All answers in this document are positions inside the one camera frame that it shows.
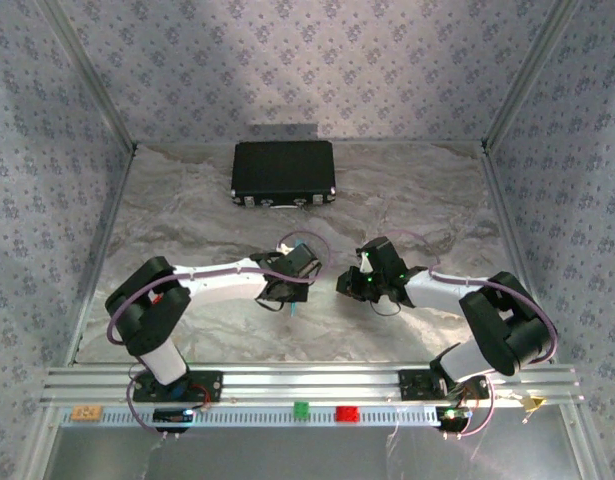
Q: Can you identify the aluminium frame side rail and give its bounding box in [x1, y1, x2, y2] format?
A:
[64, 147, 138, 364]
[479, 147, 556, 364]

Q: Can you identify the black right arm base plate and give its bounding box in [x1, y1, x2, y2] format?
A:
[397, 368, 491, 402]

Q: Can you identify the light blue cloth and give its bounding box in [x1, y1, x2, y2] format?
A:
[288, 238, 308, 319]

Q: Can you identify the yellow pyramid block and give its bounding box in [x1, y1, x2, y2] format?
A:
[518, 394, 549, 414]

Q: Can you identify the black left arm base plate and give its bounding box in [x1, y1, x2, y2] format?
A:
[130, 369, 224, 404]

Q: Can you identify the black case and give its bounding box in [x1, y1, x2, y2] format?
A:
[230, 140, 338, 209]

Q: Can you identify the aluminium frame post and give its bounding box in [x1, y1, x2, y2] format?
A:
[481, 0, 583, 151]
[39, 0, 139, 151]

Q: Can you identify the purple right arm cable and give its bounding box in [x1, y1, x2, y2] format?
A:
[386, 228, 559, 441]

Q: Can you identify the red wire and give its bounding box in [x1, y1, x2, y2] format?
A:
[189, 383, 213, 414]

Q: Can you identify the white slotted cable duct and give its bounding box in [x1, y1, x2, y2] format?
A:
[59, 404, 438, 429]

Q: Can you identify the aluminium mounting rail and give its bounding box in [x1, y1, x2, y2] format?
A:
[39, 363, 587, 407]

